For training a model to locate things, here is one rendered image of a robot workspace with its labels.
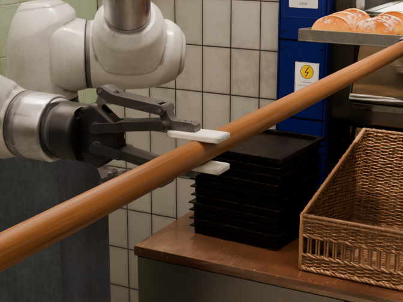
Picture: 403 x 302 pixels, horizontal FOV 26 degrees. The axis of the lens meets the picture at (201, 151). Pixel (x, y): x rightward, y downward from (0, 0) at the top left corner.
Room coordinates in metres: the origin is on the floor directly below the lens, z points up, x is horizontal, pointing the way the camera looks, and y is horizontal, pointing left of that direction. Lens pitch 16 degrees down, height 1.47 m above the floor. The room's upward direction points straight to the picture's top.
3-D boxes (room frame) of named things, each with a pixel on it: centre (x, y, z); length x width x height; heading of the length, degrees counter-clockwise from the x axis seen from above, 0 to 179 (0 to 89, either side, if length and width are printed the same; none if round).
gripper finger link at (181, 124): (1.02, 0.03, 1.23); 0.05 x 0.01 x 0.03; 62
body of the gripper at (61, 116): (1.08, 0.14, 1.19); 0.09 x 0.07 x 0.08; 62
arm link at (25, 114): (1.11, 0.21, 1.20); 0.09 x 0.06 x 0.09; 152
